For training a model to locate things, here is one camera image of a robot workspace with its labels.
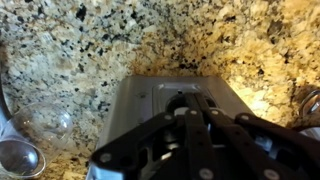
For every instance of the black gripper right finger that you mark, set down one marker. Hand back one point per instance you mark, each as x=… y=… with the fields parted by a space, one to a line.
x=269 y=151

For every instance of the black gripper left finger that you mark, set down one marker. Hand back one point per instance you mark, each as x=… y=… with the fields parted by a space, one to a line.
x=173 y=145

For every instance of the stainless steel toaster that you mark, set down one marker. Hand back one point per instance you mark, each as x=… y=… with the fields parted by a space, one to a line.
x=139 y=98

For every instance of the clear drinking glass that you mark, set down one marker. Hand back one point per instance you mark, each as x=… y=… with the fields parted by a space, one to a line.
x=33 y=138

